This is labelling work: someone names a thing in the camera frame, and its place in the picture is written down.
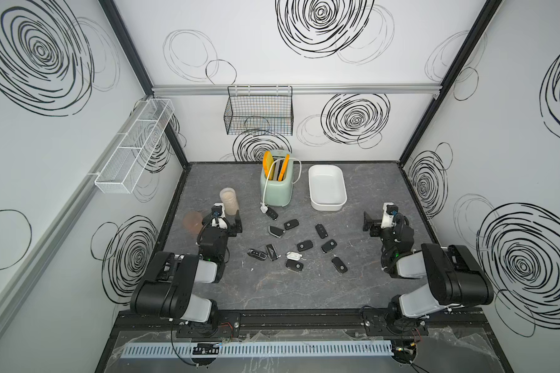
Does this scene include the black VW key middle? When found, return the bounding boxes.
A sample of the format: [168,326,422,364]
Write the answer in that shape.
[296,240,314,253]

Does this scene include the black Porsche key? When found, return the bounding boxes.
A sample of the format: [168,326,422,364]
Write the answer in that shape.
[247,250,268,261]

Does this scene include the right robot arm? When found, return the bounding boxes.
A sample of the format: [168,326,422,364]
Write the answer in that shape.
[362,203,495,326]

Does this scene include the yellow toast slice left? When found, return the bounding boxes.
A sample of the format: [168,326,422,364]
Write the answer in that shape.
[263,151,274,178]

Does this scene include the black wire basket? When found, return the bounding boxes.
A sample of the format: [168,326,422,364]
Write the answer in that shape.
[223,85,294,136]

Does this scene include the white toaster cable with plug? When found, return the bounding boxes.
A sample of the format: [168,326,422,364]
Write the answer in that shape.
[260,157,303,214]

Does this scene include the black VW key upper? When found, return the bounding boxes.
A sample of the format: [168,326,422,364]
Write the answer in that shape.
[283,219,300,231]

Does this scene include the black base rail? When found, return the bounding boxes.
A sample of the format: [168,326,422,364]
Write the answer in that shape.
[111,307,487,339]

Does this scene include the black silver key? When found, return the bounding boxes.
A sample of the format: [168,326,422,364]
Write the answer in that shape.
[268,226,285,238]

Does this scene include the black VW key bottom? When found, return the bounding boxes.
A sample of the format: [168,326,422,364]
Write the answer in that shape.
[286,260,304,272]

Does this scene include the black chrome Bentley key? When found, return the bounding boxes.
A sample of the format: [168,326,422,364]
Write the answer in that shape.
[266,244,278,261]

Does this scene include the grey slotted cable duct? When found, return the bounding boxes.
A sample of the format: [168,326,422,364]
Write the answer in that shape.
[121,340,394,358]

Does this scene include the black vw key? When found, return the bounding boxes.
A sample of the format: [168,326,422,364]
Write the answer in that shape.
[296,240,314,253]
[286,260,304,272]
[283,219,300,231]

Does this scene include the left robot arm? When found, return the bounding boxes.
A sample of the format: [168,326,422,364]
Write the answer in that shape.
[130,203,243,329]

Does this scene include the black key with buttons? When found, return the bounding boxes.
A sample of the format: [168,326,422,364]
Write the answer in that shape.
[315,224,328,239]

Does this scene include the green toaster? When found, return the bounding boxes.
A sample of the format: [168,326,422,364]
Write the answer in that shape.
[260,149,294,207]

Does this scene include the orange toast slice right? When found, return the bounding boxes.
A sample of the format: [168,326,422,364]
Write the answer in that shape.
[277,154,290,182]

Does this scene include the beige textured cup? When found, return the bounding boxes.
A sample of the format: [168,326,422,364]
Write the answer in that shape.
[219,187,240,216]

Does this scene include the white mesh wall shelf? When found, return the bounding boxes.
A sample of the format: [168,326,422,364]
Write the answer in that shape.
[94,98,174,194]

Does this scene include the white storage box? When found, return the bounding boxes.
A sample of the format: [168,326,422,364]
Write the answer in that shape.
[308,164,348,211]

